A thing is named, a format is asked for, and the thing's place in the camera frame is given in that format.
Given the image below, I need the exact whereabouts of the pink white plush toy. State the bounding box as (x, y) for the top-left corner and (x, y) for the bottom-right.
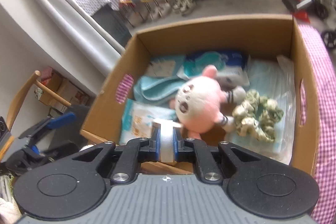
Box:
(169, 65), (246, 139)

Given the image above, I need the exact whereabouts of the teal knitted towel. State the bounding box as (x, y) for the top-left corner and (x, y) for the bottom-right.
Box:
(133, 76), (186, 107)

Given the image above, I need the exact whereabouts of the green floral scrunchie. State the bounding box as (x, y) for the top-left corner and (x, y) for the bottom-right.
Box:
(232, 89), (284, 143)

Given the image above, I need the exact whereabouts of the blue wet wipes pack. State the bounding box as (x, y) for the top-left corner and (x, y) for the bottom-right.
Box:
(177, 50), (249, 88)

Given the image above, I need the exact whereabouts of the blue face mask pack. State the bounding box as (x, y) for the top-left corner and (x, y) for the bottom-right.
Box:
(225, 55), (296, 164)

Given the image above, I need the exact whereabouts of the blue tissue box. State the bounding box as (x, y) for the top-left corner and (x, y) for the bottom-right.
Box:
(144, 55), (186, 78)

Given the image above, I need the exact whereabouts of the grey curtain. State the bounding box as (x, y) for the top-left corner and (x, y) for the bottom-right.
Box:
(7, 0), (125, 77)

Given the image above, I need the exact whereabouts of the white black sneaker beside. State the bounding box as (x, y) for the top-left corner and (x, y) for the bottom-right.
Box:
(180, 0), (196, 16)

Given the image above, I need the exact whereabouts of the white black sneaker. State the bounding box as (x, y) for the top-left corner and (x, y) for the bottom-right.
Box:
(172, 0), (187, 14)

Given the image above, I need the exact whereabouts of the brown cardboard box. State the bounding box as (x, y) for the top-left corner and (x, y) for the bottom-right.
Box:
(80, 14), (319, 174)

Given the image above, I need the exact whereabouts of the purple checkered tablecloth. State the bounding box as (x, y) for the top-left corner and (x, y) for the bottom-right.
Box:
(115, 24), (336, 224)

